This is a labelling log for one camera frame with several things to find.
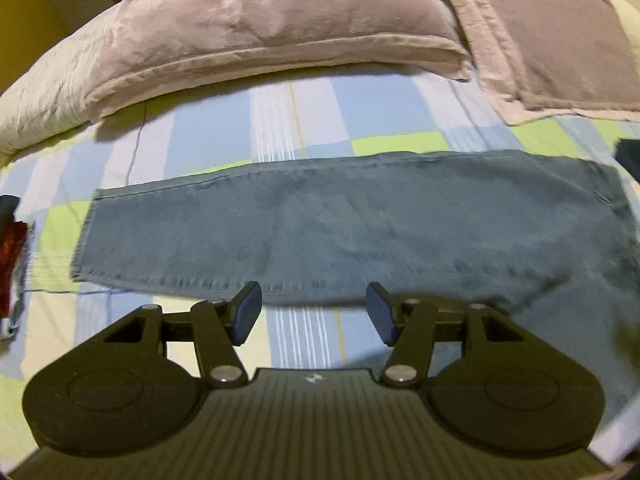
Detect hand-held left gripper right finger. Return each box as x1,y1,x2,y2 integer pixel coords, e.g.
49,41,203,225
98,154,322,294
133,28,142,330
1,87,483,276
365,281,526,388

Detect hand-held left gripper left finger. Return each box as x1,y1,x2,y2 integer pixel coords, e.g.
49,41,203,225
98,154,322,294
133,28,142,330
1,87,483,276
102,281,264,388

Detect blue jeans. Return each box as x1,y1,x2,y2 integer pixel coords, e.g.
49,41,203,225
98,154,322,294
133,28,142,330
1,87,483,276
70,149,640,321

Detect checked bed sheet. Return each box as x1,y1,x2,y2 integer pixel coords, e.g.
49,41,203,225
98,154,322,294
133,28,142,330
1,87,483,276
0,62,640,461

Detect red folded garment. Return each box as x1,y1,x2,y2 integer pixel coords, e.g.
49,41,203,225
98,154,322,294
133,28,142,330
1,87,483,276
0,220,32,313

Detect dark teal folded garment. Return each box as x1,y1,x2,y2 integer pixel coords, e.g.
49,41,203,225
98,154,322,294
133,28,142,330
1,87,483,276
0,194,21,228

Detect white striped pillow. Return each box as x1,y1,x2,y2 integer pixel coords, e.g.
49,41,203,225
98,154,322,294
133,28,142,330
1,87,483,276
0,20,131,158

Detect pink pillow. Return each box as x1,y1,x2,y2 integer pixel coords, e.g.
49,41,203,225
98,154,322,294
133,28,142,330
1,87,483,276
87,0,473,123
440,0,640,126

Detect navy garment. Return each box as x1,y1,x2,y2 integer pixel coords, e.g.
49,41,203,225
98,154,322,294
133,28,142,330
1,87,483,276
614,136,640,181

